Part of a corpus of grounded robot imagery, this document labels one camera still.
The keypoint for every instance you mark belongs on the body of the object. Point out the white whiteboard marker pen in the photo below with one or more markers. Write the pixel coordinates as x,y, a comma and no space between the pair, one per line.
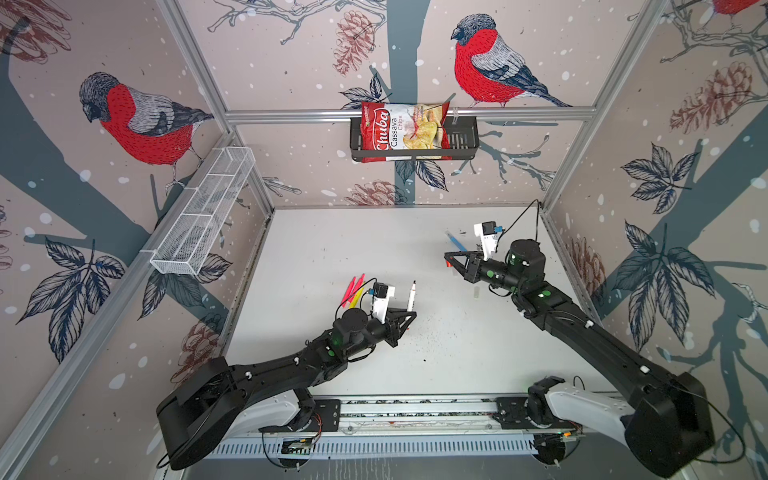
411,297

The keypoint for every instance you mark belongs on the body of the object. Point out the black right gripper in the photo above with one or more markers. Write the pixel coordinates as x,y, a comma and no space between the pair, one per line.
473,265

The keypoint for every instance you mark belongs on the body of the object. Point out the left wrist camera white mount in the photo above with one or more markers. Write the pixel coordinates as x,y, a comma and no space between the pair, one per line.
381,295

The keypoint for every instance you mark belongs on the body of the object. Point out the white wire mesh shelf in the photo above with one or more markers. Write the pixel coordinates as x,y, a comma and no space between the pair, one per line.
192,236

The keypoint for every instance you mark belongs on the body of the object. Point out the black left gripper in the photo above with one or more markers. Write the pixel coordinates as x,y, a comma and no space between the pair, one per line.
395,317

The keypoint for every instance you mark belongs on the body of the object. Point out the yellow highlighter pen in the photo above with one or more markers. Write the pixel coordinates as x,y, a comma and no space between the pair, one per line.
357,298

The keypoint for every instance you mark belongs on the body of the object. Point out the black wire wall basket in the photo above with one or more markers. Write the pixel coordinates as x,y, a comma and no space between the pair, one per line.
461,133

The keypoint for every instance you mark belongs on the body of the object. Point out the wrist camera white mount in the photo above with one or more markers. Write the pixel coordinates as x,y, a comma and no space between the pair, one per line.
381,295
488,233

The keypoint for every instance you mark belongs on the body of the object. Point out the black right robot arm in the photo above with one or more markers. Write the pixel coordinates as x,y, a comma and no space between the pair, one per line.
663,419

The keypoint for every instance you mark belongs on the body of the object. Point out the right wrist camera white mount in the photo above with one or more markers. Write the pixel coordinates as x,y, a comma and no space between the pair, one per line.
488,233

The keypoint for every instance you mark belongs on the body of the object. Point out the blue marker pen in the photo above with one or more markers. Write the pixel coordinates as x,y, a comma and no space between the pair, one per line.
459,246

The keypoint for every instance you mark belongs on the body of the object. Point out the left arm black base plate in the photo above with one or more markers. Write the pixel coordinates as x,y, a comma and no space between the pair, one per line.
324,417

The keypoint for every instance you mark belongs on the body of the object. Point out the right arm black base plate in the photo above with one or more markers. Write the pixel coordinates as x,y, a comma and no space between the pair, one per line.
512,414

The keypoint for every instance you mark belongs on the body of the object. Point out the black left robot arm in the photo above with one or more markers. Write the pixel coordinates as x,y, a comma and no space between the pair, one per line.
195,417

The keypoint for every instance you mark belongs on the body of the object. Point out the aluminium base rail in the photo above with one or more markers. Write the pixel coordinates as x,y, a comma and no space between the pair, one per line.
435,414

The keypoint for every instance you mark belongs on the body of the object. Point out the red cassava chips bag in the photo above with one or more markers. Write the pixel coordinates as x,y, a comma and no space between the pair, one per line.
390,127

